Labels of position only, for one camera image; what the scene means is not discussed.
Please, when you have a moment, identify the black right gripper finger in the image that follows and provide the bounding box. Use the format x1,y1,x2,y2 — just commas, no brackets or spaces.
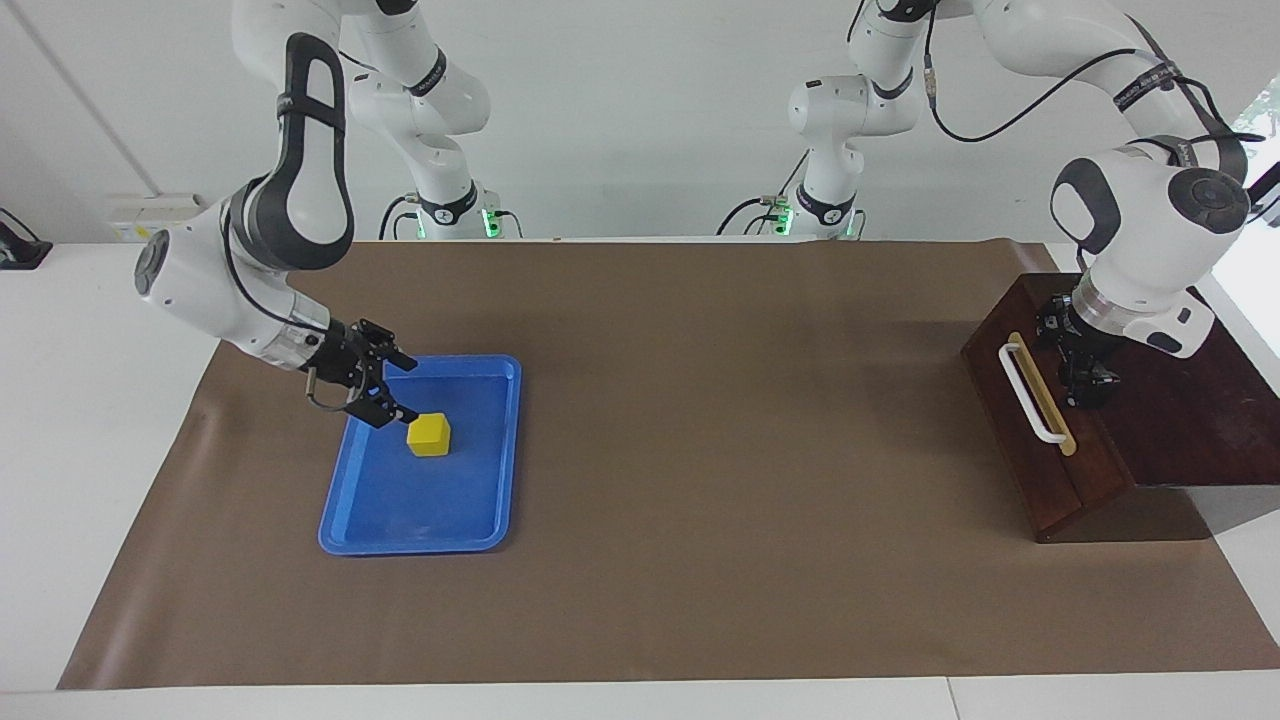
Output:
358,319,419,373
348,380,420,430

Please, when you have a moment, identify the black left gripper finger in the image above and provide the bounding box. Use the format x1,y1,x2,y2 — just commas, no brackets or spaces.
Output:
1035,293,1073,351
1060,358,1122,410

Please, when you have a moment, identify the yellow cube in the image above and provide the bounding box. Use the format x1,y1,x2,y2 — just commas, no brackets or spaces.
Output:
406,411,453,458

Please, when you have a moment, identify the white drawer handle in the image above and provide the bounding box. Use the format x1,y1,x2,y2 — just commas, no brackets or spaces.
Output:
997,340,1067,443

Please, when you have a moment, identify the wooden drawer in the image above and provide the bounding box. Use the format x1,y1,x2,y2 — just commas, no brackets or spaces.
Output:
962,278,1091,536

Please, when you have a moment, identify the dark wooden drawer cabinet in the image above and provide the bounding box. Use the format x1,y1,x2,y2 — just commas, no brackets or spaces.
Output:
962,272,1280,543

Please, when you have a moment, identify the blue plastic tray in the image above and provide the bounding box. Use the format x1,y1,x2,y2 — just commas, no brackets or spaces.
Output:
318,354,523,557

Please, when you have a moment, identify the black mounting stand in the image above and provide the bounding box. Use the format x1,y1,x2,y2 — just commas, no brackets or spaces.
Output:
1245,160,1280,226

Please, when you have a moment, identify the bright window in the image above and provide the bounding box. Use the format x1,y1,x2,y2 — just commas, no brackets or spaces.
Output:
1240,80,1280,216

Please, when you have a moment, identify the black clamp base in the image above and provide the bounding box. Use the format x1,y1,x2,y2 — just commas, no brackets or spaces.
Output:
0,208,53,271

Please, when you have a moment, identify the brown table mat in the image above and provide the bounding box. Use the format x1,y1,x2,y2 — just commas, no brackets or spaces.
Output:
57,238,1280,691

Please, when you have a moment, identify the white wall socket box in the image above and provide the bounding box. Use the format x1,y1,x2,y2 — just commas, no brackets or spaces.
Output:
108,195,206,242

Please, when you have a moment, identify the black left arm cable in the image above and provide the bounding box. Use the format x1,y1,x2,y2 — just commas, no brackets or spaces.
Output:
923,0,1266,201

